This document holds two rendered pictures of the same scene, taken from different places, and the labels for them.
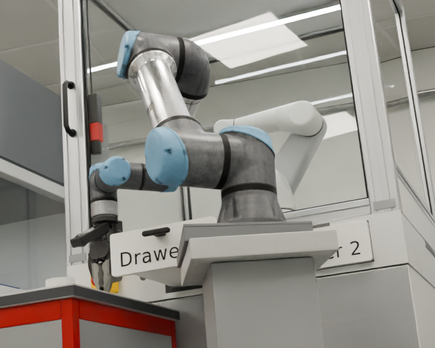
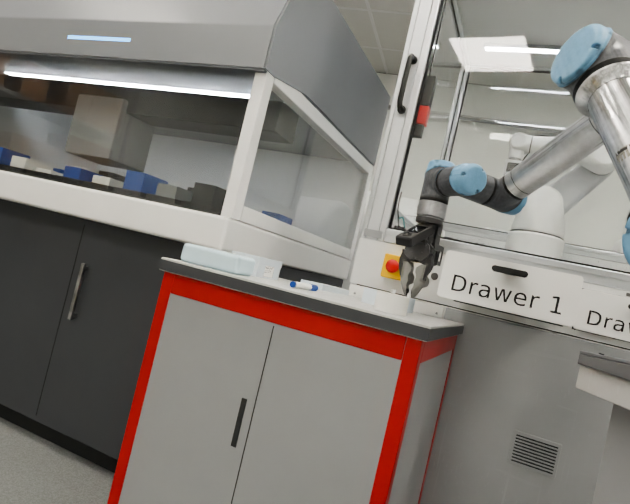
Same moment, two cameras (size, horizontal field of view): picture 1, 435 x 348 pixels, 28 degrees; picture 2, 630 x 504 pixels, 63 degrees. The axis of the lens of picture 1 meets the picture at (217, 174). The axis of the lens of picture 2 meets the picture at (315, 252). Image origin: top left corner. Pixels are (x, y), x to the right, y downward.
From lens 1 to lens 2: 1.17 m
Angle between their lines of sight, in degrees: 15
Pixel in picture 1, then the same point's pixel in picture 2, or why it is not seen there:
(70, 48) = (423, 21)
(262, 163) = not seen: outside the picture
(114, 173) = (470, 183)
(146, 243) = (489, 276)
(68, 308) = (414, 352)
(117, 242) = (454, 261)
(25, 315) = (358, 336)
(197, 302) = (483, 321)
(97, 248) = (415, 249)
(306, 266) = not seen: outside the picture
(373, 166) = not seen: outside the picture
